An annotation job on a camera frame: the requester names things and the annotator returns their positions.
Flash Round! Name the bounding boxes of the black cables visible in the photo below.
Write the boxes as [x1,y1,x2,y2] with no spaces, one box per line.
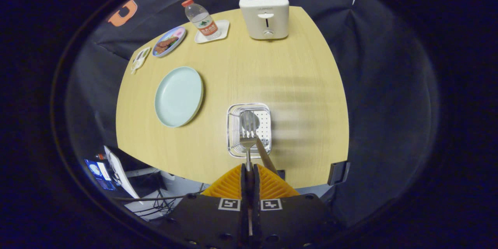
[113,189,207,218]

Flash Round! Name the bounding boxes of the white toaster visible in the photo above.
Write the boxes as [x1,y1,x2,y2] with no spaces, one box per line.
[239,0,290,40]

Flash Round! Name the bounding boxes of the perforated metal tray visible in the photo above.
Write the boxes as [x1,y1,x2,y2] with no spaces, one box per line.
[227,103,272,159]

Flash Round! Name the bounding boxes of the white square coaster tray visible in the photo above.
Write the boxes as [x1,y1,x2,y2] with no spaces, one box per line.
[194,19,230,44]

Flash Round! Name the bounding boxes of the wooden handled metal fork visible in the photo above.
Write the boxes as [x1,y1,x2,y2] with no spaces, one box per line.
[239,130,258,238]

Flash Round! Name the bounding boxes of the white panel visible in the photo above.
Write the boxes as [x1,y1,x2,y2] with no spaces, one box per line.
[103,146,140,200]

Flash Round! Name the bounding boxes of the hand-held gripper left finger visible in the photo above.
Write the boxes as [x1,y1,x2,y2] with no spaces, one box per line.
[165,163,249,249]

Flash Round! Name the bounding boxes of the clear plastic water bottle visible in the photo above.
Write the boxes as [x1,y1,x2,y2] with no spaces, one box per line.
[181,0,222,41]

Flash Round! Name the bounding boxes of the colourful plate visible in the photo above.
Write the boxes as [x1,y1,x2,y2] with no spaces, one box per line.
[152,26,187,58]

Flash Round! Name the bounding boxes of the pale green plate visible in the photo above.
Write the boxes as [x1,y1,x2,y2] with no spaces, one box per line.
[154,66,204,128]

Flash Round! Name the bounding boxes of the blue lit screen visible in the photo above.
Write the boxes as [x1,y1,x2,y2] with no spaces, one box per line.
[84,158,117,191]

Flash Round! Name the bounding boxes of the small white patterned dish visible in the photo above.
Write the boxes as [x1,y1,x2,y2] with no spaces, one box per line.
[130,47,151,74]

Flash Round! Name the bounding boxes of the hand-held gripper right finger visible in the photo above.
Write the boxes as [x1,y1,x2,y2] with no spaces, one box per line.
[253,163,336,249]

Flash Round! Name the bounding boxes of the black backdrop cloth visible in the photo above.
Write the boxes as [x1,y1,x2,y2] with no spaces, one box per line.
[64,0,440,228]

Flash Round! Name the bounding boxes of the brown meat pieces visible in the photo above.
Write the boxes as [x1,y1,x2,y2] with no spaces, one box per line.
[155,37,179,55]

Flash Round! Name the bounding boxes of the wooden handled metal spoon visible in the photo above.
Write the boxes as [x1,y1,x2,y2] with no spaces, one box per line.
[240,110,279,175]

